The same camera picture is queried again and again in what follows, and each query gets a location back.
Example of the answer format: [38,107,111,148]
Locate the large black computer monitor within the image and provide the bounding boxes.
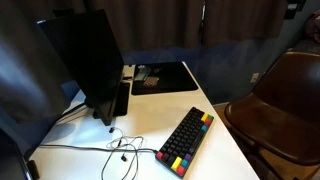
[37,8,125,127]

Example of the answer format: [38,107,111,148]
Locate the small black monitor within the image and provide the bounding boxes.
[0,129,32,180]

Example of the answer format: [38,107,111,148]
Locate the black keyboard with coloured keys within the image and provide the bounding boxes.
[155,106,215,178]

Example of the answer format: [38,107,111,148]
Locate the black desk mat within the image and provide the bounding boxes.
[131,61,199,96]

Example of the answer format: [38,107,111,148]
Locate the dark wall box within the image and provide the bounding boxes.
[283,0,307,20]

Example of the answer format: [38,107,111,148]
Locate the small black block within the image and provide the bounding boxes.
[26,159,41,180]

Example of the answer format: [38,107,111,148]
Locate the brown folding chair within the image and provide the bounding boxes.
[223,49,320,180]

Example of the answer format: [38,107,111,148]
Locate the pink cloth bundle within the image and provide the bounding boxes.
[304,9,320,44]

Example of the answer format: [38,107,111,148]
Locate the wired earphones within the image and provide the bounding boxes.
[100,126,145,180]

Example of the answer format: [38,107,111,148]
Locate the green and white packet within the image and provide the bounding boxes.
[133,65,148,82]

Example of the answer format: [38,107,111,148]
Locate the black monitor cable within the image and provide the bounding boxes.
[54,102,90,125]

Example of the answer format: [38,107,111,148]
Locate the black monitor stand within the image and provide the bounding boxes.
[92,81,131,120]

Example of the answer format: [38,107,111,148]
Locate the fabric curtain panel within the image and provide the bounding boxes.
[0,0,84,125]
[203,0,288,48]
[83,0,205,52]

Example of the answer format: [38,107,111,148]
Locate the small checkered card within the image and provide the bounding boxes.
[143,76,159,88]

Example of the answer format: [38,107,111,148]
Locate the grey keyboard cable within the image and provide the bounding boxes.
[38,143,160,155]

